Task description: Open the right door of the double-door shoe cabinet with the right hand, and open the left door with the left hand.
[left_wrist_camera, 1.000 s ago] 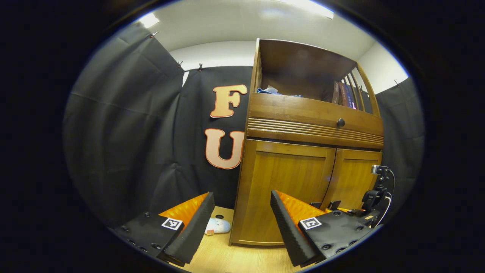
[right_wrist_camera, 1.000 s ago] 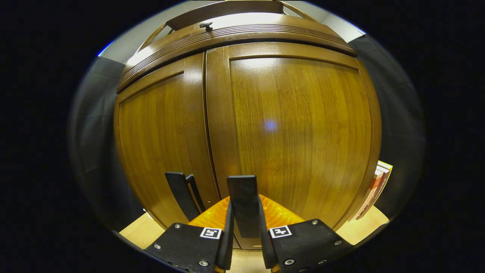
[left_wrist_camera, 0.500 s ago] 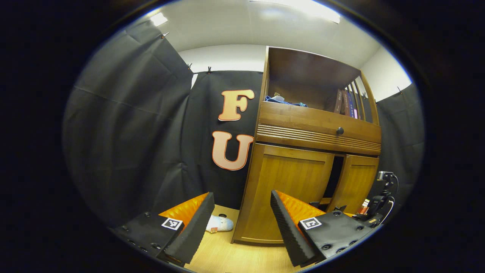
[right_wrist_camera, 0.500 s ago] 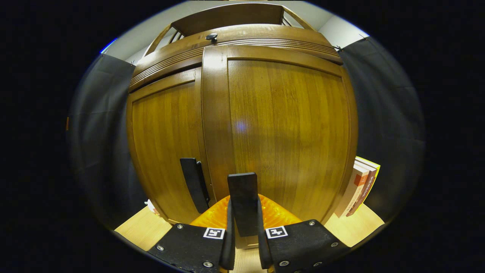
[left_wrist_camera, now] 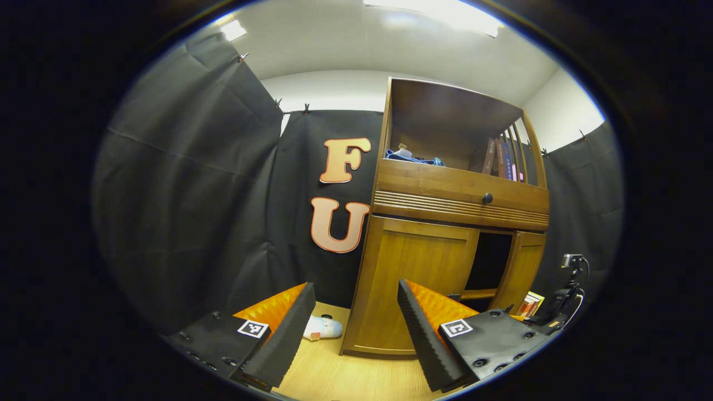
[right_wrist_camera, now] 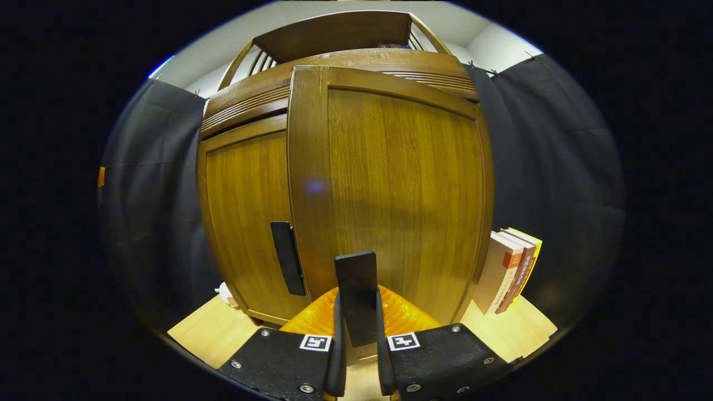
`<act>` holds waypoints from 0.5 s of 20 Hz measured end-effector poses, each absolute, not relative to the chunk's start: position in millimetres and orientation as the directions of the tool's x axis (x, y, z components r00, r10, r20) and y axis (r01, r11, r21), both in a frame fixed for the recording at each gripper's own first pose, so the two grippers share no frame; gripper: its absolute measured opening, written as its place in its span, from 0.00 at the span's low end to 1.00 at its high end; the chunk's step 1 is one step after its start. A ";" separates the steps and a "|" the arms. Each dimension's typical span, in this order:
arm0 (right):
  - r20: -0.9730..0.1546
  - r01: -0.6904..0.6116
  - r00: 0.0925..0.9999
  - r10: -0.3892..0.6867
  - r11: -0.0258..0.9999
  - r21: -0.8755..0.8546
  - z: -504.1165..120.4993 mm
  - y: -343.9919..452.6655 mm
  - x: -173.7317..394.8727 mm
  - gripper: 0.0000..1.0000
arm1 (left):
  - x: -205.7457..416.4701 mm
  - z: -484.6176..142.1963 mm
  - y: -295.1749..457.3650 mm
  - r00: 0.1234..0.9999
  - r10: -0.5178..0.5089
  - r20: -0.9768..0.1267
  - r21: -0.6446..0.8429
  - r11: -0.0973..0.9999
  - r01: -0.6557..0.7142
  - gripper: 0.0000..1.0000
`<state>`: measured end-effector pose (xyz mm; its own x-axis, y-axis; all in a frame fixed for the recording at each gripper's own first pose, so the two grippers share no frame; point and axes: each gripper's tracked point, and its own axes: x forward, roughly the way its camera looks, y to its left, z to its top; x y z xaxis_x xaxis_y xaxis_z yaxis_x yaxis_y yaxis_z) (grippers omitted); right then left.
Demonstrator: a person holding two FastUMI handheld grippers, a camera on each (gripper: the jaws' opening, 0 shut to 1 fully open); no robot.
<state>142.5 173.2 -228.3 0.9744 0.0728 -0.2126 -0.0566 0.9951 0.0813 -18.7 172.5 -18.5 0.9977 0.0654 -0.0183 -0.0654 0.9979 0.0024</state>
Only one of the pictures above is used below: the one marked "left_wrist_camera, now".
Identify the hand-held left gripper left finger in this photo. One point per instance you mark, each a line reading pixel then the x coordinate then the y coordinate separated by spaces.
pixel 284 340

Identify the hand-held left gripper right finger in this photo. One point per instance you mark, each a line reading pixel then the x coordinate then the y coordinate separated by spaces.
pixel 423 345

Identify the wooden shoe cabinet door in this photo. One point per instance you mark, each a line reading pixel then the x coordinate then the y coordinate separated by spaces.
pixel 412 278
pixel 523 267

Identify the wooden double-door shoe cabinet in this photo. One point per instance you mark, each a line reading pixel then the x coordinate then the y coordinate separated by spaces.
pixel 445 111

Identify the stack of magazines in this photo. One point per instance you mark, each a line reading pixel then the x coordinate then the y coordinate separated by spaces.
pixel 532 303

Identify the wooden inner shelf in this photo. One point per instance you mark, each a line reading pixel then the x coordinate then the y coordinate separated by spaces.
pixel 478 294

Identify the blue book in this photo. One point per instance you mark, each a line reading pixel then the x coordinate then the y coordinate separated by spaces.
pixel 508 161

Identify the wooden ribbed drawer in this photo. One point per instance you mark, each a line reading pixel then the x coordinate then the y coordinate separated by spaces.
pixel 423 189

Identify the dark red book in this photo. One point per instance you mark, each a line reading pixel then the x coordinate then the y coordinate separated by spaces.
pixel 499 159

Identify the brown book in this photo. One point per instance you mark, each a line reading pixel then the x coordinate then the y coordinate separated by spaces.
pixel 489 156

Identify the black backdrop cloth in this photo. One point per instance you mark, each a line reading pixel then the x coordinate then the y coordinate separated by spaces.
pixel 195 195

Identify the blue cloth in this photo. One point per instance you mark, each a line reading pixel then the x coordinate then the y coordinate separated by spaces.
pixel 412 160

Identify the white pump bottle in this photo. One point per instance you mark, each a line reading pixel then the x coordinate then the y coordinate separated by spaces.
pixel 403 150

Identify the small ceiling light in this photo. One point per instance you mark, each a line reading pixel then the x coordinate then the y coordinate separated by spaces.
pixel 233 30

